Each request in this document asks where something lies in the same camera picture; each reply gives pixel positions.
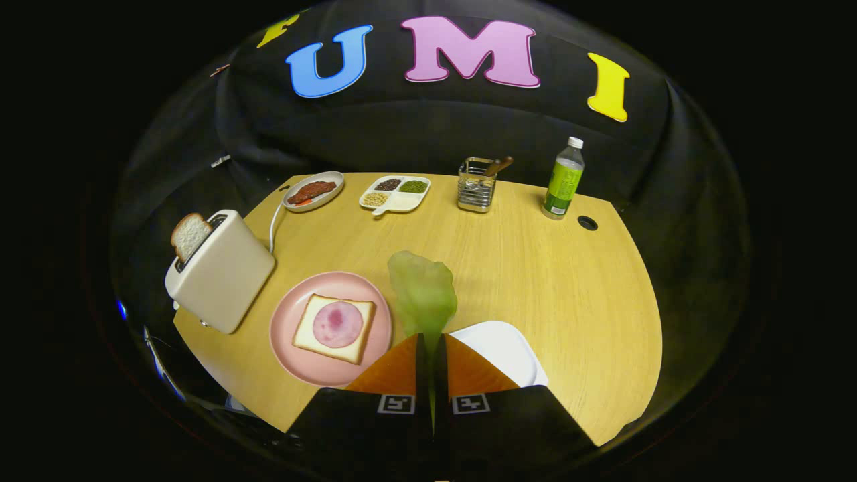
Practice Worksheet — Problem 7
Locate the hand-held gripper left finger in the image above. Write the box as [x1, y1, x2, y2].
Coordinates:
[287, 333, 433, 469]

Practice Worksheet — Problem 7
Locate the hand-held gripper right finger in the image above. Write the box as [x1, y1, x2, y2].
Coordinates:
[433, 333, 598, 473]

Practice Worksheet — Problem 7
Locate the green lettuce leaf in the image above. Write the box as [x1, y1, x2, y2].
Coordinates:
[388, 250, 459, 429]

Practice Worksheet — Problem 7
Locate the plain toast bread slice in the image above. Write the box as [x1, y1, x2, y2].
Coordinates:
[170, 213, 214, 264]

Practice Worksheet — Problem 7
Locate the white square plate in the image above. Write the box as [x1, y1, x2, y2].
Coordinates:
[450, 321, 550, 389]

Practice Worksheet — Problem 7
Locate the pink ham slice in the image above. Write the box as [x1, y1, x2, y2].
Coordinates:
[313, 301, 364, 349]

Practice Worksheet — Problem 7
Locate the bread slice under ham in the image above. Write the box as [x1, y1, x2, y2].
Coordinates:
[292, 293, 377, 366]

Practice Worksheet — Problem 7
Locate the pink plate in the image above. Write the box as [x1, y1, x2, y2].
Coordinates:
[270, 271, 394, 388]

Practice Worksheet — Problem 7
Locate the white divided bean dish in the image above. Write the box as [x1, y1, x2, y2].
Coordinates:
[359, 175, 431, 216]

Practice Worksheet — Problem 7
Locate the round white plate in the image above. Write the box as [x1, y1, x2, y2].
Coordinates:
[282, 171, 345, 213]

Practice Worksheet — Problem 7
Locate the red meat steak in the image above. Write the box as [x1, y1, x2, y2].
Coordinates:
[288, 181, 338, 206]

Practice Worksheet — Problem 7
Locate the white toaster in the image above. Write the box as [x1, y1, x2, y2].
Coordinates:
[165, 209, 277, 335]

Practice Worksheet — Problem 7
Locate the green label drink bottle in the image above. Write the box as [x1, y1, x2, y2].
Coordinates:
[541, 137, 585, 220]

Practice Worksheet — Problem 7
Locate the black backdrop cloth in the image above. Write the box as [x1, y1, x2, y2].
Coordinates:
[110, 0, 754, 402]

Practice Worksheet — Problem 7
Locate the metal wire utensil holder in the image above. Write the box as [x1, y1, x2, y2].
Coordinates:
[457, 157, 497, 214]

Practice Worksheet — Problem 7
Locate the white toaster cable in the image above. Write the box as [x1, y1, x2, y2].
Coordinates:
[269, 199, 285, 254]

